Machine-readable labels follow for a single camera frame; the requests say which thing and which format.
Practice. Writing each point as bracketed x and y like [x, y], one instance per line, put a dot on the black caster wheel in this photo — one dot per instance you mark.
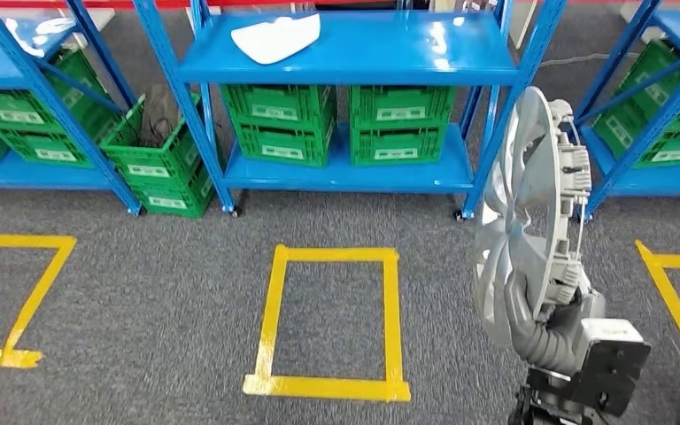
[459, 216]
[235, 211]

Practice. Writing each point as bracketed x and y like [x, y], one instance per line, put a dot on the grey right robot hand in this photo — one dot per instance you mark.
[517, 299]

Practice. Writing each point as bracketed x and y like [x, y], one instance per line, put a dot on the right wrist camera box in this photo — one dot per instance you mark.
[615, 369]

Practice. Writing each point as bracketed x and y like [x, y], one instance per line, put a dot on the white plastic panel part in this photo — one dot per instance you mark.
[275, 38]

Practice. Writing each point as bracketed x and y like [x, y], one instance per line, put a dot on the grey wheel hubcap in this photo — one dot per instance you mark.
[527, 246]

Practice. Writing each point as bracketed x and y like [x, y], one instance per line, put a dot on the blue metal shelf rack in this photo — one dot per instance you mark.
[23, 176]
[346, 47]
[657, 182]

